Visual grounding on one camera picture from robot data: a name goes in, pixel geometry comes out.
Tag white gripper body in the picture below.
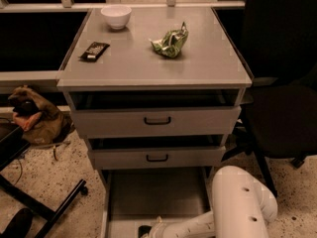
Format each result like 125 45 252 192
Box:
147 222 168 238

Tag green yellow sponge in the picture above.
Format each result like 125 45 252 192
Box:
138 225 152 238

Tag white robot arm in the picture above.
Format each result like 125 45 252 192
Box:
141 166 278 238

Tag bottom grey drawer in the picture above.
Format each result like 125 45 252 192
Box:
101 168 211 238

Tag grey drawer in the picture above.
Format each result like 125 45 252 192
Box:
86 135 226 170
69 91 241 139
101 168 211 238

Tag middle grey drawer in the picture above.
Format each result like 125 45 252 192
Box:
86 135 226 170

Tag top grey drawer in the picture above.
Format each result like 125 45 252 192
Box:
69 91 241 139

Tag grey drawer cabinet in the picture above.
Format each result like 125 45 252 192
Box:
55 6 254 188

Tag black shoe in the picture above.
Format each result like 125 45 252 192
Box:
0 208 34 238

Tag brown backpack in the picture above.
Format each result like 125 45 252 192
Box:
8 85 72 146

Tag black stand base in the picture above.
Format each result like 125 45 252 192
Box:
0 122 88 238

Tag green crumpled chip bag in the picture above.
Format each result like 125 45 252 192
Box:
151 23 189 59

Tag black snack bar wrapper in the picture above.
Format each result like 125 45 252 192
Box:
79 42 110 61

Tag white ceramic bowl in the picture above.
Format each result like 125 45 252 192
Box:
101 5 132 30

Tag black office chair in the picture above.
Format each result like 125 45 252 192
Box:
224 0 317 192

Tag black middle drawer handle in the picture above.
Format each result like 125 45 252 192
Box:
146 155 168 163

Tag black drawer handle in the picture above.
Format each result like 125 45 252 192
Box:
144 116 171 126
146 155 168 163

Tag black top drawer handle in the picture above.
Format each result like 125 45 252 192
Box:
144 116 171 126

